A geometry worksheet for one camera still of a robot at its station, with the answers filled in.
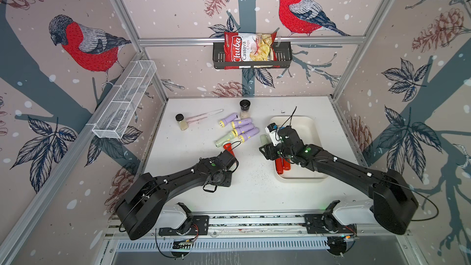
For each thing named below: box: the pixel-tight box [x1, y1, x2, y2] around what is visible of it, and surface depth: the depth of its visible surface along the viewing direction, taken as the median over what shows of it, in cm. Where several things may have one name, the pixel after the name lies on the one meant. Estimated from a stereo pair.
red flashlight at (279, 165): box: [275, 157, 284, 175], surface depth 89 cm
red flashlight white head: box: [223, 142, 236, 158], surface depth 97 cm
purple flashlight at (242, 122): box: [233, 117, 253, 127], surface depth 107 cm
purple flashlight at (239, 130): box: [231, 123, 255, 137], surface depth 103 cm
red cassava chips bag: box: [223, 31, 281, 70], surface depth 89 cm
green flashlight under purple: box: [214, 131, 235, 148], surface depth 100 cm
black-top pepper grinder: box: [239, 99, 251, 120], surface depth 106 cm
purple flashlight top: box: [218, 112, 238, 128], surface depth 111 cm
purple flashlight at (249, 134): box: [237, 126, 260, 143], surface depth 103 cm
